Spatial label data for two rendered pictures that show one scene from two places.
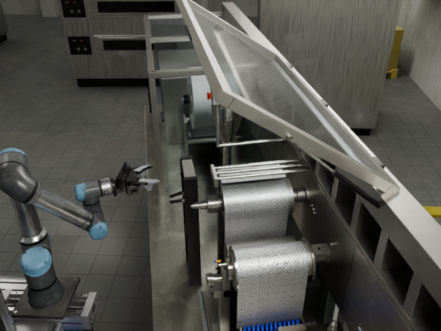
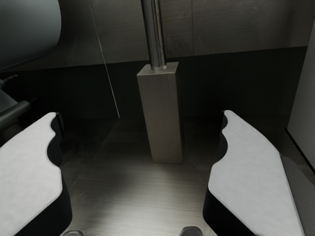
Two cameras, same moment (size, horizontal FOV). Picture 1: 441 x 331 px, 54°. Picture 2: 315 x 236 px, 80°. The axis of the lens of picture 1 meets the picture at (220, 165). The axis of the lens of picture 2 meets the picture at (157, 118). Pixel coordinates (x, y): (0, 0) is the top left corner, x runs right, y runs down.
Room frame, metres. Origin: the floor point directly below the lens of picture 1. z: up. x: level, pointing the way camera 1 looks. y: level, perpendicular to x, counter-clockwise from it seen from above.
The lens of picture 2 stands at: (1.60, 0.39, 1.29)
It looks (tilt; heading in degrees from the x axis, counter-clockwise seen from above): 30 degrees down; 295
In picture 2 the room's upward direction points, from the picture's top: 8 degrees counter-clockwise
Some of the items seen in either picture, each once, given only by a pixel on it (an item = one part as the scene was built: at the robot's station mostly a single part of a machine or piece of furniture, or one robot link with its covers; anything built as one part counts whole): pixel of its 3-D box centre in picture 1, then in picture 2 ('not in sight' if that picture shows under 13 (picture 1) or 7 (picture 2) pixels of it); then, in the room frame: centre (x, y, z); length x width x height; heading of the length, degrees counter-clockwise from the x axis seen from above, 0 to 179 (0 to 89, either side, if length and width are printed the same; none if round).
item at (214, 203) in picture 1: (214, 203); not in sight; (1.29, 0.02, 1.33); 0.06 x 0.06 x 0.06; 9
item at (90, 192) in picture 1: (88, 191); not in sight; (1.54, 0.57, 1.21); 0.11 x 0.08 x 0.09; 113
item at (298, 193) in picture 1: (296, 195); not in sight; (1.34, -0.29, 1.33); 0.07 x 0.07 x 0.07; 9
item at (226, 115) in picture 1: (227, 108); not in sight; (1.77, -0.03, 1.50); 0.14 x 0.14 x 0.06
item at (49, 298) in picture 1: (44, 287); not in sight; (1.32, 0.77, 0.87); 0.15 x 0.15 x 0.10
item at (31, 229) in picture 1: (24, 209); not in sight; (1.44, 0.82, 1.19); 0.15 x 0.12 x 0.55; 23
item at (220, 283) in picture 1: (220, 302); not in sight; (1.07, 0.00, 1.05); 0.06 x 0.05 x 0.31; 99
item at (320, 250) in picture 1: (320, 249); not in sight; (1.09, -0.34, 1.28); 0.06 x 0.05 x 0.02; 99
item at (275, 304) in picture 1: (270, 305); not in sight; (1.00, -0.17, 1.11); 0.23 x 0.01 x 0.18; 99
